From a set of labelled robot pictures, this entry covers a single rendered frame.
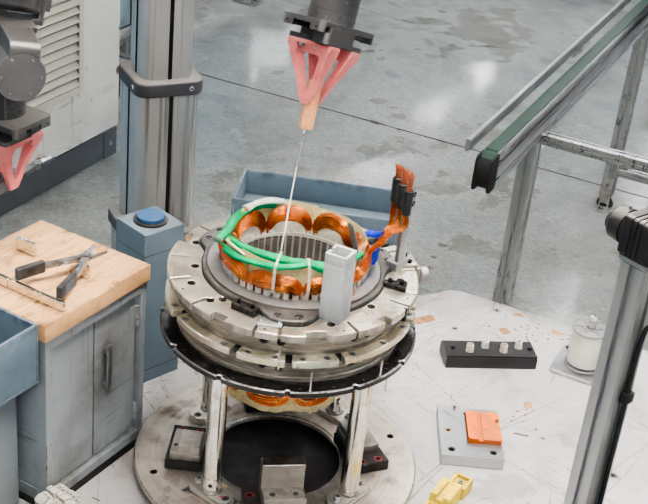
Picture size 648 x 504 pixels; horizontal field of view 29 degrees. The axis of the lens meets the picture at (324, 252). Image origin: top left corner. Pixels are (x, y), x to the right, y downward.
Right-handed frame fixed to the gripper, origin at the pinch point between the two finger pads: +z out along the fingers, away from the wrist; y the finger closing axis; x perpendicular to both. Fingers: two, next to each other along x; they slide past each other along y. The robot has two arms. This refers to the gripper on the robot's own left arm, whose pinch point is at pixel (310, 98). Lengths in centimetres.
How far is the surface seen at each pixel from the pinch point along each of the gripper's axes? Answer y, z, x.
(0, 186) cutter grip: -21.1, 19.8, 26.2
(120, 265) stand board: -4.7, 27.5, 19.9
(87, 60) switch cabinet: 158, 19, 225
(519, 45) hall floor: 406, -28, 217
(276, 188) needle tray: 30.5, 16.5, 27.1
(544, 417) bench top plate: 56, 39, -15
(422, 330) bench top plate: 59, 35, 13
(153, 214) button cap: 10.2, 23.1, 31.2
